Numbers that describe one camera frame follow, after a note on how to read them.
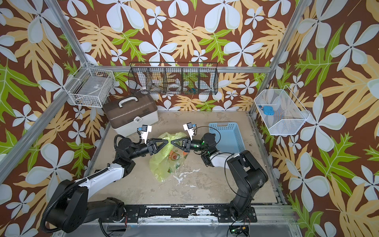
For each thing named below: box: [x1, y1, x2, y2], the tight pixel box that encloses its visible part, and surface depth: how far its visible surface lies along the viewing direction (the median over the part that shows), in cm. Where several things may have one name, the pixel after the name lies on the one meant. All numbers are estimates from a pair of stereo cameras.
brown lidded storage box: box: [102, 90, 159, 137], surface depth 100 cm
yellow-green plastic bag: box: [149, 131, 189, 183], surface depth 85 cm
